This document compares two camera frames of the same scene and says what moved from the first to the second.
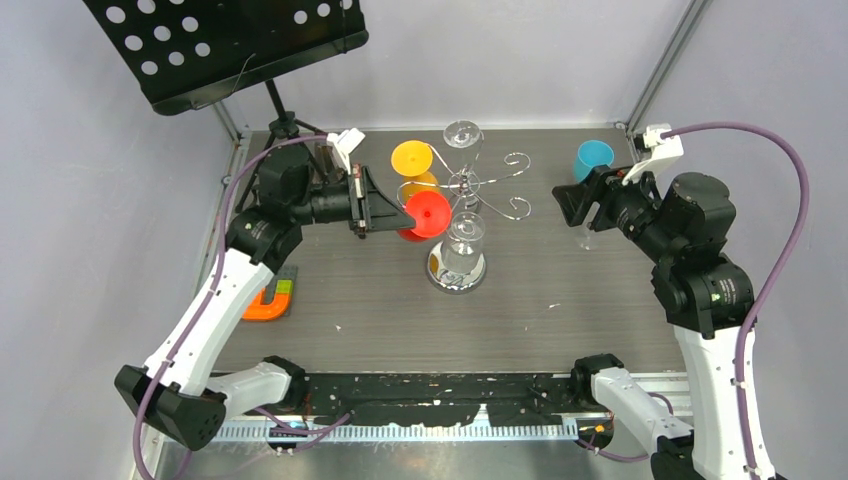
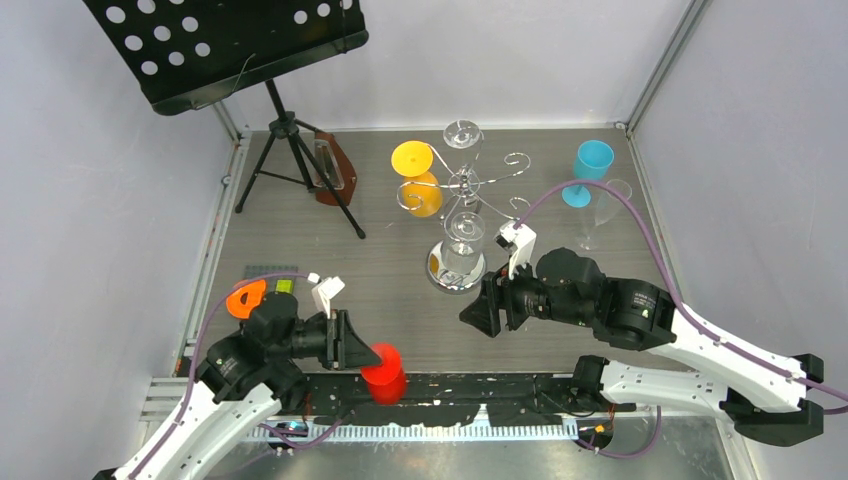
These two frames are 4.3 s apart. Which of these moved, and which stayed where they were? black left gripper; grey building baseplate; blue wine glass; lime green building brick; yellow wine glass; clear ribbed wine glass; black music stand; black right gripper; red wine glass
Moved: red wine glass; black left gripper; black right gripper
Stayed: lime green building brick; yellow wine glass; clear ribbed wine glass; grey building baseplate; blue wine glass; black music stand
